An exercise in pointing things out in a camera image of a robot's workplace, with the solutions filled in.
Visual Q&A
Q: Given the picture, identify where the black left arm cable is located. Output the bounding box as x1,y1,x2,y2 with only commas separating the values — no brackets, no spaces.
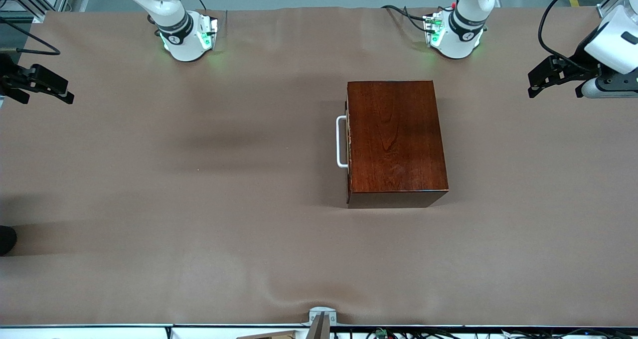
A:
537,0,599,73

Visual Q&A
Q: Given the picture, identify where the black round object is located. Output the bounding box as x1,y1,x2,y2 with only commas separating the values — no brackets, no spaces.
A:
0,225,17,256

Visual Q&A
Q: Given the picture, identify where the grey metal bracket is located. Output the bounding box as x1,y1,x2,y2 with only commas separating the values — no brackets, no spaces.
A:
308,307,337,339

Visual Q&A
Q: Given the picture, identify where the dark brown wooden cabinet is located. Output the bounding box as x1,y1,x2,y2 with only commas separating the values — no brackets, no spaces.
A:
345,80,449,209

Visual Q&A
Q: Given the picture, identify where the brown table cover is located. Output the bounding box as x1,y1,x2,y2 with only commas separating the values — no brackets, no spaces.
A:
0,7,638,328

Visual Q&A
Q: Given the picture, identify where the wooden drawer with white handle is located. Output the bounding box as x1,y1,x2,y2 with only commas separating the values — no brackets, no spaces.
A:
336,99,352,205

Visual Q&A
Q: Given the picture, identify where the brown cardboard piece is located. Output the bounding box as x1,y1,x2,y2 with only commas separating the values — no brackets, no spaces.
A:
235,330,300,339

